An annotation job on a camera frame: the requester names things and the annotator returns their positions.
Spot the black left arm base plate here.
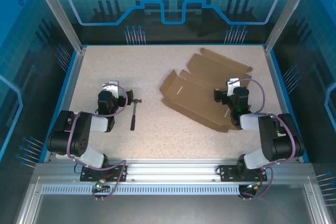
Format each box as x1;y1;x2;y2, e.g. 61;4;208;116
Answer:
80;165;128;183

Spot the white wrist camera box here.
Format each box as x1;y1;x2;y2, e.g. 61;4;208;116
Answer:
102;80;119;98
227;78;241;97

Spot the brown cardboard box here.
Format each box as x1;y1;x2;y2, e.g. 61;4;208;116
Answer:
159;47;253;133

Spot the small black-handled claw hammer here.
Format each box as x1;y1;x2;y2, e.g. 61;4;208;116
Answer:
130;99;143;131

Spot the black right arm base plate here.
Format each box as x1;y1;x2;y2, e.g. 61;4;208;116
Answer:
219;165;268;183

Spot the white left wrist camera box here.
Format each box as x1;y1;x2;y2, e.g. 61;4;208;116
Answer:
102;80;119;98

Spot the slotted grey cable duct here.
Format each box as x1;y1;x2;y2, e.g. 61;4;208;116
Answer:
40;185;242;196

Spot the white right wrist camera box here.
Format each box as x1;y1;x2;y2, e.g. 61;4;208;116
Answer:
227;78;241;97

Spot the aluminium mounting rail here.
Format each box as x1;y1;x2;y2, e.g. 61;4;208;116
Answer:
34;158;314;184

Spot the aluminium frame post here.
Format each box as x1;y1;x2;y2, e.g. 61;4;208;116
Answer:
264;0;317;53
28;0;86;53

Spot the blue table edge strip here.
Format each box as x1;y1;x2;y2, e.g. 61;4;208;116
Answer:
269;50;308;163
39;50;79;163

